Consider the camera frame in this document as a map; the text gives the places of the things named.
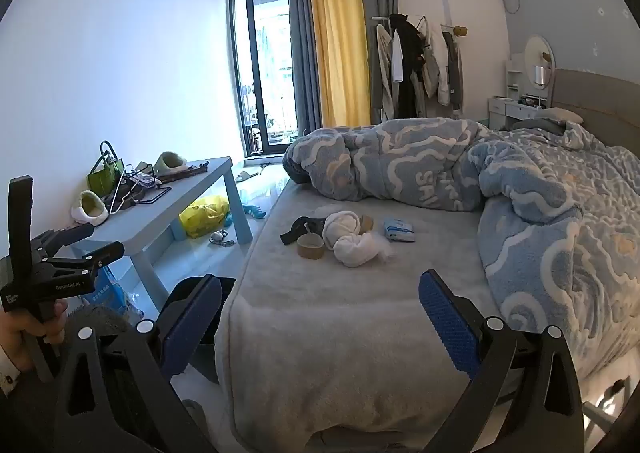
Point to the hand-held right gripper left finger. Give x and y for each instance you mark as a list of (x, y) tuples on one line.
[(192, 328)]

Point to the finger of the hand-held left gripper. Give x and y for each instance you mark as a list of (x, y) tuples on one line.
[(70, 234), (100, 253)]

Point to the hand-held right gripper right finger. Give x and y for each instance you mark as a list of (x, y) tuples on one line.
[(447, 323)]

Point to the blue tissue packet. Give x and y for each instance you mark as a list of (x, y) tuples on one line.
[(400, 230)]

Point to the small brown roll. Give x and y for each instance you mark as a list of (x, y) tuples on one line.
[(368, 224)]

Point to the brown tape roll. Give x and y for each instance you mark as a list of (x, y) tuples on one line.
[(310, 249)]

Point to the person's left forearm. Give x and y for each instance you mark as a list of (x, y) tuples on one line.
[(20, 418)]

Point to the person's left hand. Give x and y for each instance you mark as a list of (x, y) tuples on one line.
[(15, 335)]

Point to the green fuzzy slipper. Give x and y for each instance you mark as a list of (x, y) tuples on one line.
[(170, 164), (90, 208)]

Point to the light blue table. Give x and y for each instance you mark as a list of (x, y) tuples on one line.
[(150, 218)]

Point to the green handbag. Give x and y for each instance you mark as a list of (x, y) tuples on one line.
[(102, 178)]

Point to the bed with grey sheet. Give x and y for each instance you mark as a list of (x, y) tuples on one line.
[(350, 333)]

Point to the yellow plastic bag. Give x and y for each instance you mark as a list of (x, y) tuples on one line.
[(200, 218)]

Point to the blue white fleece blanket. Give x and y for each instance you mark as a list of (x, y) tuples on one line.
[(525, 233)]

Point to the blue plush toy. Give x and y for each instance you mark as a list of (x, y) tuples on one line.
[(255, 213)]

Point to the dark grey pillow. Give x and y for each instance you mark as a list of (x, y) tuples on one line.
[(540, 125)]

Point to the white vanity table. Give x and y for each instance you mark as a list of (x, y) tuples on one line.
[(520, 109)]

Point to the beige pillow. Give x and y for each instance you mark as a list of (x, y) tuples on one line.
[(560, 114)]

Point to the black framed glass door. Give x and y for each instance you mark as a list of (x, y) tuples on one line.
[(260, 58)]

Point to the grey jacket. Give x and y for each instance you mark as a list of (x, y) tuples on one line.
[(456, 70)]

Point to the white puffer jacket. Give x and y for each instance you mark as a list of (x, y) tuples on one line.
[(437, 63)]

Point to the grey padded headboard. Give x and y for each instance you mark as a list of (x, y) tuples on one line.
[(600, 103)]

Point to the white shirt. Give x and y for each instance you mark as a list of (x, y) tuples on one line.
[(397, 58)]

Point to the black coat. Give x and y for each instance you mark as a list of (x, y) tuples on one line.
[(410, 53)]

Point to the round white mirror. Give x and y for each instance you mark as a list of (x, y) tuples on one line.
[(535, 53)]

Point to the yellow curtain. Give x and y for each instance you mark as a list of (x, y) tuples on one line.
[(340, 33)]

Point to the white clothes rack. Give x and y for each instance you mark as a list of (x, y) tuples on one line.
[(380, 18)]

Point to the dark wooden hook rail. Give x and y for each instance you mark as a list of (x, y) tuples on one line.
[(185, 172)]

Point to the wooden wall hooks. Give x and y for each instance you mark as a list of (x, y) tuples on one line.
[(462, 31)]

